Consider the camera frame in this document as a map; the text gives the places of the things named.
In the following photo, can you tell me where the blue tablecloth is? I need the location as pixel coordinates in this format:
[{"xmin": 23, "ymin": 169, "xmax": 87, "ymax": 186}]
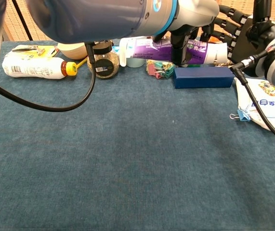
[{"xmin": 0, "ymin": 35, "xmax": 275, "ymax": 231}]

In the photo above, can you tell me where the blue binder clip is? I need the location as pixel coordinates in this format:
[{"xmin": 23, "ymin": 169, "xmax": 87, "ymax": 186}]
[{"xmin": 229, "ymin": 108, "xmax": 251, "ymax": 122}]

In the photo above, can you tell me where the glass jar black lid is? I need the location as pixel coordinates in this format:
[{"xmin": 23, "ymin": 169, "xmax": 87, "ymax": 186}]
[{"xmin": 87, "ymin": 39, "xmax": 120, "ymax": 79}]

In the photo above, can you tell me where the beige bowl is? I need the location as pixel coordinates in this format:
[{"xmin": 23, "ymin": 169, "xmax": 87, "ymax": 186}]
[{"xmin": 57, "ymin": 42, "xmax": 89, "ymax": 60}]

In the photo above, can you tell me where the white sugar bag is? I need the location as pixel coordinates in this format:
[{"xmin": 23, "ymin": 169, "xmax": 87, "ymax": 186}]
[{"xmin": 234, "ymin": 77, "xmax": 275, "ymax": 135}]

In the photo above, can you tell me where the purple white toothpaste tube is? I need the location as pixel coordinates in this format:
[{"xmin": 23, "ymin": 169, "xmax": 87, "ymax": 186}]
[{"xmin": 125, "ymin": 38, "xmax": 229, "ymax": 65}]

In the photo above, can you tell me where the yellow card with clippers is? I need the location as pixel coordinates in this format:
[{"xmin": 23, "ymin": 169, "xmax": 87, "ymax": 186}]
[{"xmin": 6, "ymin": 44, "xmax": 60, "ymax": 58}]

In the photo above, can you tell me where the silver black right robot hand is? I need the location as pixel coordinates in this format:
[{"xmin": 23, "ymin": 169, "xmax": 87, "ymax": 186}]
[{"xmin": 213, "ymin": 0, "xmax": 275, "ymax": 64}]

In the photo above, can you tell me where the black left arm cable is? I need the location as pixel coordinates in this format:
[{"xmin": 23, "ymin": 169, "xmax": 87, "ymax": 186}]
[{"xmin": 0, "ymin": 41, "xmax": 97, "ymax": 113}]

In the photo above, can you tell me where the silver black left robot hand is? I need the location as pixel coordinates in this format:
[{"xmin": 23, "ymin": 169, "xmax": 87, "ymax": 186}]
[{"xmin": 151, "ymin": 0, "xmax": 221, "ymax": 67}]

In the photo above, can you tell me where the clear tub of binder clips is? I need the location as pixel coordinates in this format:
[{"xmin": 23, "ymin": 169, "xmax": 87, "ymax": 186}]
[{"xmin": 145, "ymin": 59, "xmax": 176, "ymax": 79}]

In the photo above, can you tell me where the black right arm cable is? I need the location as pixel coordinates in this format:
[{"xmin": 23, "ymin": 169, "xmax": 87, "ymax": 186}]
[{"xmin": 230, "ymin": 49, "xmax": 275, "ymax": 148}]

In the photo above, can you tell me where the light blue pitcher white handle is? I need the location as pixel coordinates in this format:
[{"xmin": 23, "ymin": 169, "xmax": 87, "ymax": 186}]
[{"xmin": 119, "ymin": 38, "xmax": 146, "ymax": 68}]

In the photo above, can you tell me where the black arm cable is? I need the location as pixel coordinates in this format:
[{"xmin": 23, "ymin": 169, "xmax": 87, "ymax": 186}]
[
  {"xmin": 230, "ymin": 49, "xmax": 275, "ymax": 148},
  {"xmin": 0, "ymin": 41, "xmax": 97, "ymax": 113}
]

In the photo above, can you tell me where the white drink bottle yellow cap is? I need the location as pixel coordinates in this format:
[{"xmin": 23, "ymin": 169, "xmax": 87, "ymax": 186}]
[{"xmin": 2, "ymin": 56, "xmax": 78, "ymax": 80}]

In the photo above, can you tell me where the navy blue rectangular box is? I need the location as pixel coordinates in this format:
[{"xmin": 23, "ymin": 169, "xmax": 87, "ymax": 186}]
[{"xmin": 172, "ymin": 66, "xmax": 235, "ymax": 90}]

